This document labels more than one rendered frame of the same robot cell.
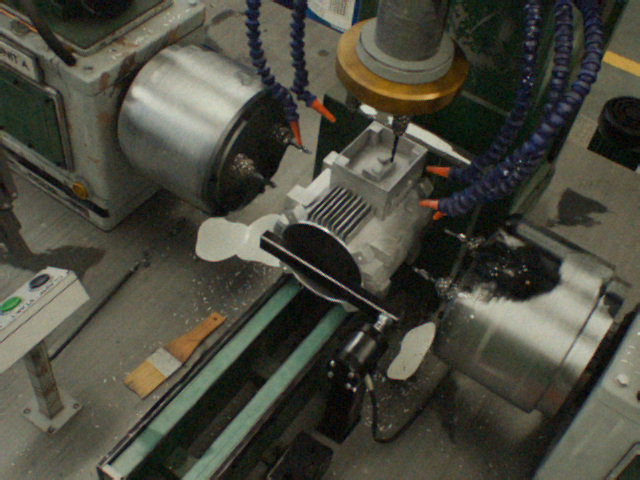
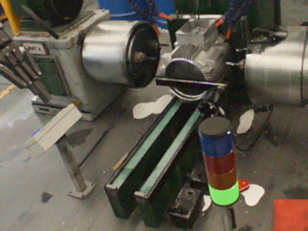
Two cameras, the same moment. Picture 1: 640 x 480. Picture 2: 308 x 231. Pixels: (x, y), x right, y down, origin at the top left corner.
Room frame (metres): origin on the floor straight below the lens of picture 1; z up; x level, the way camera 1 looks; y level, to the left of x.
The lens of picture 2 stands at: (-0.30, -0.06, 1.65)
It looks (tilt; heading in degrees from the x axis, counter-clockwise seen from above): 31 degrees down; 1
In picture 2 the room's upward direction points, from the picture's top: 10 degrees counter-clockwise
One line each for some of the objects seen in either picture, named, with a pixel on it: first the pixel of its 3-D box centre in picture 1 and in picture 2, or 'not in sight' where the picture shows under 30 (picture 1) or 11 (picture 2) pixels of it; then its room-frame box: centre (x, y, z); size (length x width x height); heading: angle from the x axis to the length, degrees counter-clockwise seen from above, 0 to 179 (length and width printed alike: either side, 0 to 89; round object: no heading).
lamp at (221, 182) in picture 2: not in sight; (221, 172); (0.27, -0.06, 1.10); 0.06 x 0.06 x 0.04
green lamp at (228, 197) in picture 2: not in sight; (224, 187); (0.27, -0.06, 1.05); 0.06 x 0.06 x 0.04
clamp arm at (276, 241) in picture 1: (328, 279); (190, 83); (0.77, -0.02, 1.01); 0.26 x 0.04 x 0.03; 63
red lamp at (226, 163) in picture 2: not in sight; (219, 156); (0.27, -0.06, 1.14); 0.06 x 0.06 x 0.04
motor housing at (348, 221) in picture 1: (355, 226); (197, 65); (0.88, -0.04, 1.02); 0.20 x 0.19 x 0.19; 153
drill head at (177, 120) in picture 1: (187, 117); (112, 53); (1.05, 0.27, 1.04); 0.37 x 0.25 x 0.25; 63
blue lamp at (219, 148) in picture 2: not in sight; (216, 138); (0.27, -0.06, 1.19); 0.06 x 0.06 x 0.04
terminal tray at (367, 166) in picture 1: (377, 171); (197, 35); (0.92, -0.06, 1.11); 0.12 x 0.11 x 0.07; 153
